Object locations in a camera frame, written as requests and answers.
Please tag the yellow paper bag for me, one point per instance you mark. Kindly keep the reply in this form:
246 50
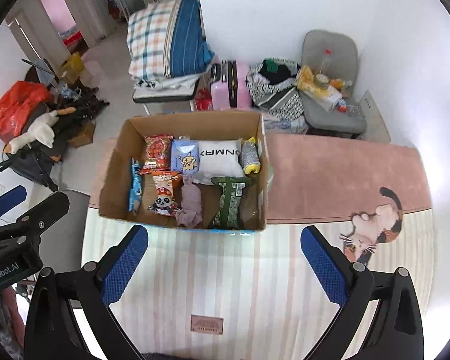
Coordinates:
73 67

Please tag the printed cardboard box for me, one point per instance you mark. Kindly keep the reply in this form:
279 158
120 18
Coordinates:
116 180

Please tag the person's left forearm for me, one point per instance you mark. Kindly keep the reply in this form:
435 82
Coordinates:
3 326

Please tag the pink suitcase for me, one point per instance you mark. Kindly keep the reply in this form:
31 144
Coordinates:
232 86

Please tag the white pouch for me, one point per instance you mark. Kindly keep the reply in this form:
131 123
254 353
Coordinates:
217 162

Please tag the purple cloth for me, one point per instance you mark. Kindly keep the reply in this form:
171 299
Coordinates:
189 202

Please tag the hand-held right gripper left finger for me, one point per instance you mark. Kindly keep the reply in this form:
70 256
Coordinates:
123 264

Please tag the green snack packet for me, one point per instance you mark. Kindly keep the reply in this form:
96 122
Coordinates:
228 202

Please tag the blue wrapper packet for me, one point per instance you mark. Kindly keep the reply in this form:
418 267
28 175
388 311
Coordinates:
135 191

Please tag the grey cushioned chair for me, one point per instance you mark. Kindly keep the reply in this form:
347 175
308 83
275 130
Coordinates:
330 41

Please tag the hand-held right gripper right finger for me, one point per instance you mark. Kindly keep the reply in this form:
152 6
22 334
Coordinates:
322 266

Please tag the panda print snack packet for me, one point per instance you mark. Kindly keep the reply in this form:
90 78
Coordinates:
163 195

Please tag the white chair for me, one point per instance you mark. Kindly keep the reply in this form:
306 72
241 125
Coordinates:
73 232

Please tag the white board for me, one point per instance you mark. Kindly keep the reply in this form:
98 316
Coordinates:
375 120

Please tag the red bag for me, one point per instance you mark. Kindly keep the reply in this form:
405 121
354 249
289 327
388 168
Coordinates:
203 100

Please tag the yellow plastic bag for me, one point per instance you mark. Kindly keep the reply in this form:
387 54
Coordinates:
318 90

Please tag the plaid and blue folded quilt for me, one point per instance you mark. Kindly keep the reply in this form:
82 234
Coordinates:
153 37

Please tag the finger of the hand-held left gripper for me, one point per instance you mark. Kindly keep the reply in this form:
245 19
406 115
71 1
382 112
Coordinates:
48 210
7 198

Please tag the black stroller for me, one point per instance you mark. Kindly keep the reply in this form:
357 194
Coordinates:
30 165

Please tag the orange plastic bag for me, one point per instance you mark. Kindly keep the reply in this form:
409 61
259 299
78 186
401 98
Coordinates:
15 108

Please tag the yellow banana shaped pouch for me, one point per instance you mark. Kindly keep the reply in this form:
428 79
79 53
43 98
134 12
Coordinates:
249 157

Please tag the small brown cardboard box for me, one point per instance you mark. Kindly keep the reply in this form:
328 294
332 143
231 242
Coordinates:
81 135

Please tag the clear plastic bottle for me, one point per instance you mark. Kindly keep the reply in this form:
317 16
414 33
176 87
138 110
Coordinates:
325 63

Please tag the black white patterned bag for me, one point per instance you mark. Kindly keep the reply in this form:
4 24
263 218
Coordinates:
281 97

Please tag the red bed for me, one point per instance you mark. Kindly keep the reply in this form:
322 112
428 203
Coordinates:
72 38

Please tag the cat print striped mat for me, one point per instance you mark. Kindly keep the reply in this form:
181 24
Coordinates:
247 277

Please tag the red snack packet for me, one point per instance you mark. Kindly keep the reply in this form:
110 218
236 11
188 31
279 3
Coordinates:
157 153

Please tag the white goose plush toy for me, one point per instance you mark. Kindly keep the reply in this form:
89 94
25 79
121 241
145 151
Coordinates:
37 131

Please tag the light blue tissue packet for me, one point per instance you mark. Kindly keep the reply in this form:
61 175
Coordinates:
183 157

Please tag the white folded sheet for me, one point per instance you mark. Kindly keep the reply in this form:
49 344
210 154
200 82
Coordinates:
165 81

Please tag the grey bench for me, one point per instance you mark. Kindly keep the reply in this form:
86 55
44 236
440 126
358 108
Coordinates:
161 95

